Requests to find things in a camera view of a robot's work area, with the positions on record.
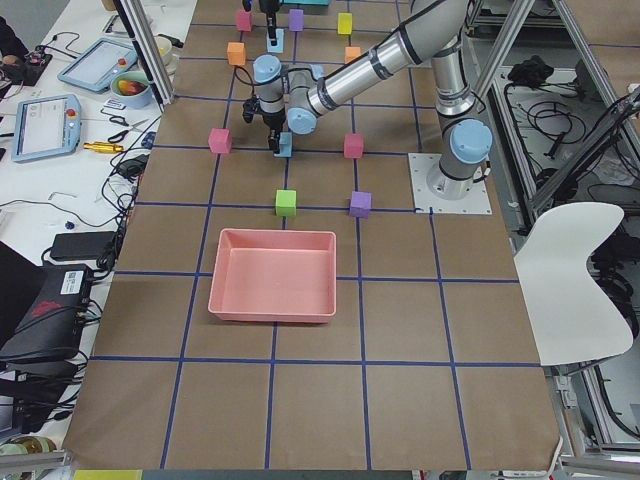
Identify gold metal cylinder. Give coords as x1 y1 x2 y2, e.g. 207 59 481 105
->
83 142 124 154

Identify orange block far side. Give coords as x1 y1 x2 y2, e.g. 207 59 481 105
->
226 42 247 66

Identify magenta block right far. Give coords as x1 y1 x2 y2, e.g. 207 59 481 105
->
235 9 253 32

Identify purple block left side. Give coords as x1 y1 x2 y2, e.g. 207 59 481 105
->
349 191 372 219

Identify cream bowl with lemon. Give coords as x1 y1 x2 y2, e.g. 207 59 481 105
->
154 36 179 74

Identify teach pendant far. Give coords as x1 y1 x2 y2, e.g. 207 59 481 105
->
57 38 138 92

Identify white chair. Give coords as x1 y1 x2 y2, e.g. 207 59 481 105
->
514 202 633 366

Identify black scissors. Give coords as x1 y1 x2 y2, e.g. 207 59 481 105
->
107 115 148 144

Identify teach pendant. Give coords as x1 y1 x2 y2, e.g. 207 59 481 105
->
57 38 138 92
11 94 82 163

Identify cyan tray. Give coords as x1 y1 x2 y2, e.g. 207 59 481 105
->
282 0 331 6

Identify black power adapter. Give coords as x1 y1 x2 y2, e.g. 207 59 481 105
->
49 231 115 261

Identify aluminium frame post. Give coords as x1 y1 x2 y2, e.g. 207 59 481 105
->
114 0 174 109

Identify purple block right side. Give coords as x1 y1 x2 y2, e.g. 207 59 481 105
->
288 9 304 32

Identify orange block near base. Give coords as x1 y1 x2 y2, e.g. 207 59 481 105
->
344 46 362 64

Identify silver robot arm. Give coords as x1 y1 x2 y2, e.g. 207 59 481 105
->
242 1 493 201
259 0 281 46

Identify magenta block near base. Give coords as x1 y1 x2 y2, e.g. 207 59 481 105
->
343 133 364 159

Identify light blue block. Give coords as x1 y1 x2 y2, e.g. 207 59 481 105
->
266 28 285 54
274 131 293 158

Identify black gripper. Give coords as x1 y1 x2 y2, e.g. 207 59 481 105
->
261 12 286 153

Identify green block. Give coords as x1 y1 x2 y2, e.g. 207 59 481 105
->
275 189 297 218

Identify blue bowl with fruit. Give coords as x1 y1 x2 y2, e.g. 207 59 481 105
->
110 71 153 109

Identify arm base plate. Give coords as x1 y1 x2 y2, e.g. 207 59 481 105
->
408 153 492 215

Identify pink tray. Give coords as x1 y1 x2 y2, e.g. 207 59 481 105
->
208 228 337 323

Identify teach pendant near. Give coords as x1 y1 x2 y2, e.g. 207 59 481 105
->
11 94 82 163

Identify magenta block left far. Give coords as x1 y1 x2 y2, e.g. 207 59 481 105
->
208 128 232 154

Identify black mini computer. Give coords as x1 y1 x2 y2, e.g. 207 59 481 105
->
1 264 92 364

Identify yellow block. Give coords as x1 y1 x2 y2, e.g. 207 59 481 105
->
337 12 353 35

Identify purple block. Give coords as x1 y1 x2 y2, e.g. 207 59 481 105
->
349 191 372 219
288 9 304 32

